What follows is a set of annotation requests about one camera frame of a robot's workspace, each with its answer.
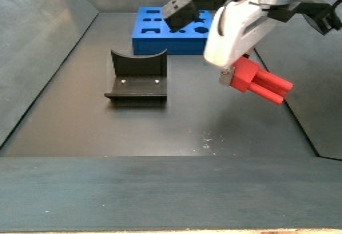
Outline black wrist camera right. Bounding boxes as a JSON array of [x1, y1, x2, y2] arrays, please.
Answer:
[[267, 0, 342, 35]]

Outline blue foam shape board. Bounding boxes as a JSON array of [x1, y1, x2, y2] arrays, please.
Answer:
[[130, 7, 212, 55]]

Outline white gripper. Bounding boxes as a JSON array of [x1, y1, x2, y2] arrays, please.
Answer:
[[203, 0, 276, 86]]

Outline red three prong object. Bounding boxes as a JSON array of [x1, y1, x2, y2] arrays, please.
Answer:
[[229, 57, 292, 105]]

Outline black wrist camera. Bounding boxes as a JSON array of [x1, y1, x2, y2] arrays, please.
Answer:
[[267, 0, 342, 35], [161, 0, 225, 32]]

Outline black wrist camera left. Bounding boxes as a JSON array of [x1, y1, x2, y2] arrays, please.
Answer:
[[161, 0, 225, 32]]

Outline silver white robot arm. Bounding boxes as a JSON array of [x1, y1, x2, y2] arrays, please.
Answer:
[[204, 0, 289, 85]]

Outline black curved fixture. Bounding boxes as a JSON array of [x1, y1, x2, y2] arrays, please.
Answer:
[[104, 51, 167, 100]]

